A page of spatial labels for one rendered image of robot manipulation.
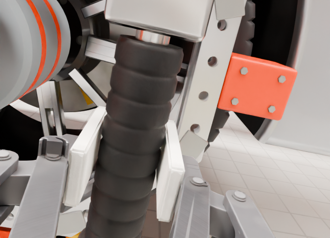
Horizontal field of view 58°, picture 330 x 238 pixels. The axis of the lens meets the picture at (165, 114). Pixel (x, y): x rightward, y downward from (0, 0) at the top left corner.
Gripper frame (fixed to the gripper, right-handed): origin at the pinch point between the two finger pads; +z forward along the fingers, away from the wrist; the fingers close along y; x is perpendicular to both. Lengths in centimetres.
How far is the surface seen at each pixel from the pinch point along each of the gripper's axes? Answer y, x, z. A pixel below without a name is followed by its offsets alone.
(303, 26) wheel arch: 22.6, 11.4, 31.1
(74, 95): -12.5, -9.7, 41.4
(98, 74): -8.5, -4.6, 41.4
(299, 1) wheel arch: 21.4, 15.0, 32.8
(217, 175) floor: 63, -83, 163
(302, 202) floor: 117, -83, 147
